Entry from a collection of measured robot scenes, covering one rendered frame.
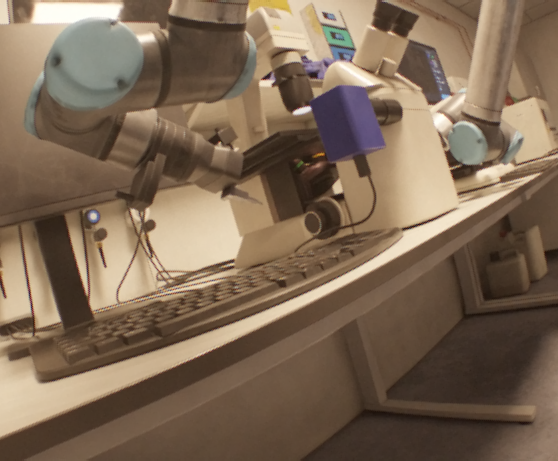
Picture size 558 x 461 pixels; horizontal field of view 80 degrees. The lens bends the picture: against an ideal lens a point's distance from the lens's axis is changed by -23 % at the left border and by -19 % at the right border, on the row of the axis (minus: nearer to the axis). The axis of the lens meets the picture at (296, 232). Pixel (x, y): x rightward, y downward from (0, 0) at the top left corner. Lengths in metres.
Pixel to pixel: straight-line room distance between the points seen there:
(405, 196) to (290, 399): 0.97
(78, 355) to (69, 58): 0.25
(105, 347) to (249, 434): 1.08
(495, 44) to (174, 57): 0.61
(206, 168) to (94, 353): 0.32
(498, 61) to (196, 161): 0.59
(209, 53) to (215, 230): 0.91
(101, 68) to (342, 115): 0.30
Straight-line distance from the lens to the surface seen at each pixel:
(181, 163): 0.54
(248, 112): 0.97
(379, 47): 0.70
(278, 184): 0.79
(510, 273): 2.58
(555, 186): 3.14
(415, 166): 0.64
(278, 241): 0.79
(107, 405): 0.24
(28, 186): 0.62
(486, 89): 0.84
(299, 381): 1.46
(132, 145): 0.52
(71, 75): 0.38
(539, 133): 2.95
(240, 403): 1.32
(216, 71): 0.45
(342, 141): 0.52
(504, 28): 0.84
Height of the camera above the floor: 0.81
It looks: 1 degrees down
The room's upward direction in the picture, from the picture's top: 17 degrees counter-clockwise
